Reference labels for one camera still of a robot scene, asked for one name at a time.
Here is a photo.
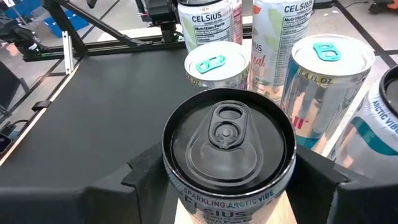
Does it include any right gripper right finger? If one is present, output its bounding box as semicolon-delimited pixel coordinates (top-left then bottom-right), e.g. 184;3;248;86
285;145;349;224

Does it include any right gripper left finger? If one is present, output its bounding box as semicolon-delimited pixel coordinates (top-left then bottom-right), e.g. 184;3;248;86
121;142;180;224

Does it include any Celsius Arctic Vibe can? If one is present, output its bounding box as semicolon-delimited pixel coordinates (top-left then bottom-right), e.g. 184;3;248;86
161;88;298;224
328;64;398;185

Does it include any blue silver Red Bull can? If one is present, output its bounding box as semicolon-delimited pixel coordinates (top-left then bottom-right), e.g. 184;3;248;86
279;33;376;151
183;40;251;91

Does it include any black edge clip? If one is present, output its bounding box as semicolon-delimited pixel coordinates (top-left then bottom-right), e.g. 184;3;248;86
30;99;52;113

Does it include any black smartphone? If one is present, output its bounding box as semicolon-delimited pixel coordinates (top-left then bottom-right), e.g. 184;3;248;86
0;133;13;155

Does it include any silver metal bar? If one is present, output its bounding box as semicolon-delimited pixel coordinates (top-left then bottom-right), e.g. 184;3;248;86
61;30;75;75

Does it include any blue crate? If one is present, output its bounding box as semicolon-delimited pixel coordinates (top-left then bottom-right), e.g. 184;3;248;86
6;0;90;39

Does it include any orange shop vacuum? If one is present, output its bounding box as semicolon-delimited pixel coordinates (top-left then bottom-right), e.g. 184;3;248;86
368;0;398;15

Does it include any black device with green light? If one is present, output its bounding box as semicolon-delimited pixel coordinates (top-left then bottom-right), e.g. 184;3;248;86
0;9;49;60

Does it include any wooden shelf with black frame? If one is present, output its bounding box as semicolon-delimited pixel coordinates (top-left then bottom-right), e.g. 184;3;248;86
174;37;374;224

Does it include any black table frame rail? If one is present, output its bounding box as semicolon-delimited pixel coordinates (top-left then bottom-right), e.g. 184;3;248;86
23;32;252;62

